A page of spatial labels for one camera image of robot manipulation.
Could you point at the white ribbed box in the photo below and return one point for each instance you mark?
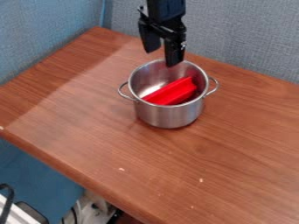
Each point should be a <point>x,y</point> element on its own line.
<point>24,214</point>

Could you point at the red plastic block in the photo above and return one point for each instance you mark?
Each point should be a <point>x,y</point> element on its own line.
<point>174,93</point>

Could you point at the white equipment under table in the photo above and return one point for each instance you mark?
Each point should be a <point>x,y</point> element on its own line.
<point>92,210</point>

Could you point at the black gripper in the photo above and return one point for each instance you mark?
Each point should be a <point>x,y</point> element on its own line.
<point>162,22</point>

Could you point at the metal pot with handles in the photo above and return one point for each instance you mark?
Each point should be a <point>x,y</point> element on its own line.
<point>152,76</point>

